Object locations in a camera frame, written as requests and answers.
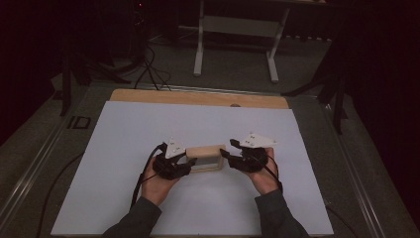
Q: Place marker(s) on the black floor socket plate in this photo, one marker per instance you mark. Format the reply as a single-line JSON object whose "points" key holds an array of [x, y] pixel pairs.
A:
{"points": [[79, 122]]}

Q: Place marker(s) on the white metal table frame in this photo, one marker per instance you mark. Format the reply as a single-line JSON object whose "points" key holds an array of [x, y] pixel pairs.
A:
{"points": [[237, 26]]}

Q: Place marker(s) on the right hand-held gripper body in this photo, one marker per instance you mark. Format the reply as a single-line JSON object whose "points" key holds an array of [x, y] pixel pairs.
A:
{"points": [[251, 162]]}

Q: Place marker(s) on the person's right hand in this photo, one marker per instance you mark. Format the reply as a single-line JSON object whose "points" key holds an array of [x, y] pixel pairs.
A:
{"points": [[265, 180]]}

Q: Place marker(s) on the metal floor rail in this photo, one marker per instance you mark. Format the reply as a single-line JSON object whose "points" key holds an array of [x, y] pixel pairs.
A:
{"points": [[214, 90], [358, 185], [33, 172]]}

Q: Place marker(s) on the person's left hand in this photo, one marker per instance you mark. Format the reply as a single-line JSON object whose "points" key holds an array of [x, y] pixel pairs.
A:
{"points": [[157, 190]]}

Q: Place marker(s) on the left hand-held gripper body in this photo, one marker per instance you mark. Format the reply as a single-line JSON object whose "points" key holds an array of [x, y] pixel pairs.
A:
{"points": [[170, 170]]}

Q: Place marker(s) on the grey round table grommet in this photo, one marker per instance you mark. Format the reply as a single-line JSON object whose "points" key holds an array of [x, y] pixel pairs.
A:
{"points": [[235, 105]]}

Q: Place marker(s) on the wooden picture frame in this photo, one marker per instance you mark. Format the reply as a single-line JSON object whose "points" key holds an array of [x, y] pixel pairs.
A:
{"points": [[204, 152]]}

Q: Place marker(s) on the white paper sheet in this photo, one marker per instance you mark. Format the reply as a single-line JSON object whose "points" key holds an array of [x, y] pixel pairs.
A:
{"points": [[132, 125]]}

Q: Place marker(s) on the black metal stand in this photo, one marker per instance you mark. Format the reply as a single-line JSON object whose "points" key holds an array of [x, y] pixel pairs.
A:
{"points": [[338, 102], [67, 89]]}

